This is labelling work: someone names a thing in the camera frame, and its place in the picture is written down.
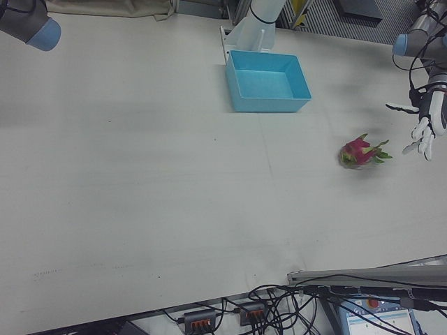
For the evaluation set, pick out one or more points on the aluminium profile rail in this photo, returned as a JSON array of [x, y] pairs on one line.
[[349, 274]]

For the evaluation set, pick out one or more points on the white robot arm with base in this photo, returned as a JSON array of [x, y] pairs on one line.
[[255, 35]]

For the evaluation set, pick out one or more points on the beige cloth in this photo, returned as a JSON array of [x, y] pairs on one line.
[[104, 8]]

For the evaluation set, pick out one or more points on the gray metal box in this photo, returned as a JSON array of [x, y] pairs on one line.
[[359, 10]]

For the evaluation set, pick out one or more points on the pink green dragon fruit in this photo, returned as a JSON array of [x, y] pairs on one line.
[[356, 151]]

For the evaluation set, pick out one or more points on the teach pendant with screen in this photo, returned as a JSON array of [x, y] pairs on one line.
[[377, 321]]

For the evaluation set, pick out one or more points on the white gray robot hand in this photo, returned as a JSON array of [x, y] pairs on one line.
[[436, 111]]

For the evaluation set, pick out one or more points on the yellow black bracket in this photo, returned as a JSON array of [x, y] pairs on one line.
[[299, 14]]

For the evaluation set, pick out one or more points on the gray orange usb hub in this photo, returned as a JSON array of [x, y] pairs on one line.
[[253, 310], [199, 317]]

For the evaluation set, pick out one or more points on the red emergency stop button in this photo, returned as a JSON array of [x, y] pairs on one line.
[[373, 303]]

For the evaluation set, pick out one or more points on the light blue plastic box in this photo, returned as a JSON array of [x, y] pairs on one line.
[[265, 104]]

